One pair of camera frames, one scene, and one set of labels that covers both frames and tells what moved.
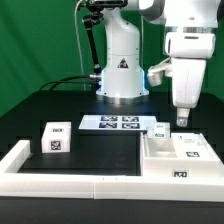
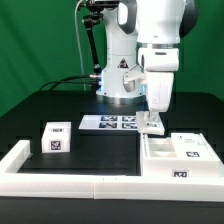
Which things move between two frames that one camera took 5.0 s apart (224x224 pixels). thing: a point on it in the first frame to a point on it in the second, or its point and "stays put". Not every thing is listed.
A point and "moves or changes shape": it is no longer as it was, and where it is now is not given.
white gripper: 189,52 to 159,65
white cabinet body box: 158,158 stays put
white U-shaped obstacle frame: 20,183 stays put
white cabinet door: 192,146 stays put
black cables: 64,81 stays put
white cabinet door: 162,130 moves or changes shape
